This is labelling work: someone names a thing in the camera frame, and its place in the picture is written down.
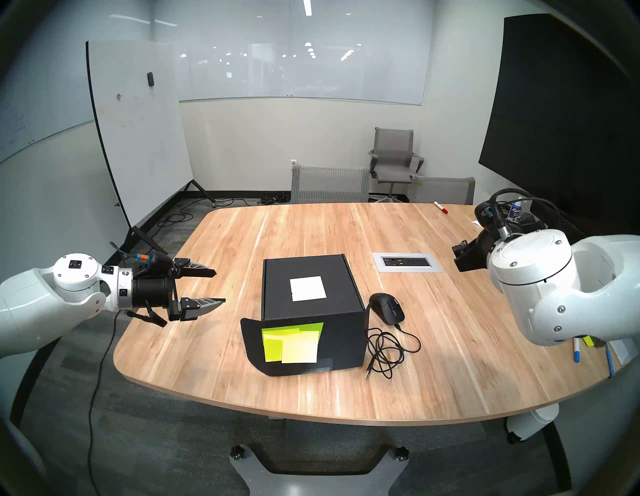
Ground grey ribbed mesh chair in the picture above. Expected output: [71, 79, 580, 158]
[291, 163, 371, 204]

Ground white freestanding whiteboard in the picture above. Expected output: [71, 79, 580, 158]
[86, 40, 218, 246]

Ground black hanging cable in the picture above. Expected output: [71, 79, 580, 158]
[87, 310, 126, 496]

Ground black floor cables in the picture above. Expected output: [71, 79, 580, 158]
[150, 192, 292, 236]

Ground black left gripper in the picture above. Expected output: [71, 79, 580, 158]
[132, 257, 227, 322]

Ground black video conference bar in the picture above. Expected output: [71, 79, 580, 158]
[530, 199, 590, 242]

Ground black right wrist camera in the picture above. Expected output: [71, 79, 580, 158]
[474, 201, 497, 231]

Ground white sticky note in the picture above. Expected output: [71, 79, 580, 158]
[290, 275, 327, 302]

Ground silver table power outlet panel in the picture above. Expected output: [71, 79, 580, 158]
[371, 252, 443, 274]

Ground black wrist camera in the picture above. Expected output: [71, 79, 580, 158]
[474, 201, 497, 231]
[131, 250, 173, 278]

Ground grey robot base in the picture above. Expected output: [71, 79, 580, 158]
[229, 442, 411, 496]

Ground wall-mounted glass whiteboard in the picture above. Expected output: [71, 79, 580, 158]
[150, 0, 436, 106]

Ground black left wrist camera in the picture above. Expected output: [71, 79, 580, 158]
[131, 250, 173, 278]

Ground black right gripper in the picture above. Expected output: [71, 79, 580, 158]
[452, 227, 500, 273]

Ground black cardboard box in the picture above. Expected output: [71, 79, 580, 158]
[240, 254, 371, 377]

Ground glass whiteboard with blue writing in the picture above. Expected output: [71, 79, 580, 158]
[0, 0, 96, 166]

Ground lime green sticky note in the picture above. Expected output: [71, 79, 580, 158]
[261, 322, 324, 362]

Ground black wired computer mouse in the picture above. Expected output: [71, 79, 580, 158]
[365, 292, 422, 379]

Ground large black wall screen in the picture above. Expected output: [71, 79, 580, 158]
[478, 13, 640, 281]

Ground pale yellow sticky note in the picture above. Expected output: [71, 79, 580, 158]
[281, 331, 319, 364]

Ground grey office chair with armrests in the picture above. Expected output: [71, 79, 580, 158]
[368, 127, 425, 203]

